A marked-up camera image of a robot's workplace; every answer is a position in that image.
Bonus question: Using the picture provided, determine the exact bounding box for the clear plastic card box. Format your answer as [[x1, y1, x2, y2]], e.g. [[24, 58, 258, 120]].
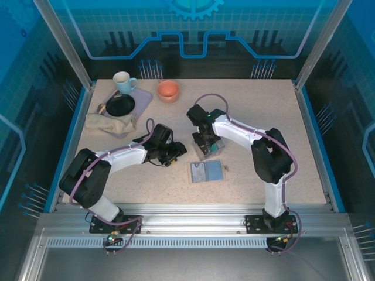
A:
[[192, 137, 227, 161]]

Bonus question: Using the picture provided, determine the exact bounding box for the silver plastic card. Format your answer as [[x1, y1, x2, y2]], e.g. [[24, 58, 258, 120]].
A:
[[190, 162, 207, 181]]

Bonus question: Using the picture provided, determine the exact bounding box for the orange bowl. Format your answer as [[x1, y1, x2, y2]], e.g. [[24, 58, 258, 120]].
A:
[[156, 80, 180, 103]]

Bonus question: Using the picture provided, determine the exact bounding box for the purple plastic tray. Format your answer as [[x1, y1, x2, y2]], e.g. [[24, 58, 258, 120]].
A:
[[96, 87, 154, 139]]

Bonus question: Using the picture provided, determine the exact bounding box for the beige cloth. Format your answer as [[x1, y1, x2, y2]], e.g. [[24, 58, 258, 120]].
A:
[[85, 112, 138, 135]]

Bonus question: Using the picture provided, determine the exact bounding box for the black plate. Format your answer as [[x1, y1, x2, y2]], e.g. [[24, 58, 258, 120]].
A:
[[105, 92, 137, 117]]

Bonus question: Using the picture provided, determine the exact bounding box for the pale blue mug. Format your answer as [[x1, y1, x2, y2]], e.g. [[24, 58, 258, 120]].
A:
[[112, 71, 138, 95]]

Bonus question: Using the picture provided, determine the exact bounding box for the aluminium mounting rail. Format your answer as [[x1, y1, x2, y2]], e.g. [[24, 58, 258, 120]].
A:
[[36, 203, 351, 237]]

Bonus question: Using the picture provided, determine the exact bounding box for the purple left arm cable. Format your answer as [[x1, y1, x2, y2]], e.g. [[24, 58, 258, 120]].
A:
[[69, 118, 156, 255]]

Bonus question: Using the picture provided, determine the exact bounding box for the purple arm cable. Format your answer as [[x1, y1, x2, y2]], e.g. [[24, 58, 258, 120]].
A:
[[193, 93, 302, 255], [69, 118, 156, 255]]

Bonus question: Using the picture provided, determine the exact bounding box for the slotted aluminium cable duct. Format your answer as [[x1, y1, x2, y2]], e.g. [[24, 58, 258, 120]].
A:
[[46, 237, 269, 248]]

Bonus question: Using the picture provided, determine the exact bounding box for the aluminium side rail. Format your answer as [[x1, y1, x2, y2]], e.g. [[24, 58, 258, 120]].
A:
[[48, 83, 96, 212], [292, 81, 337, 212]]

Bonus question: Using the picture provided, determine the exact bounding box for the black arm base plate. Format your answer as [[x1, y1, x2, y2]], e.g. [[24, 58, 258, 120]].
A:
[[89, 214, 141, 234], [244, 214, 297, 234]]

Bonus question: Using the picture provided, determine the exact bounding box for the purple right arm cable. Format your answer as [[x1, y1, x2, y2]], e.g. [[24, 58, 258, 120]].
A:
[[193, 93, 302, 255]]

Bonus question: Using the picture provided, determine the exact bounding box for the aluminium frame post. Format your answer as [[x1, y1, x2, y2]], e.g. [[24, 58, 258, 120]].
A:
[[294, 0, 353, 90], [32, 0, 97, 92]]

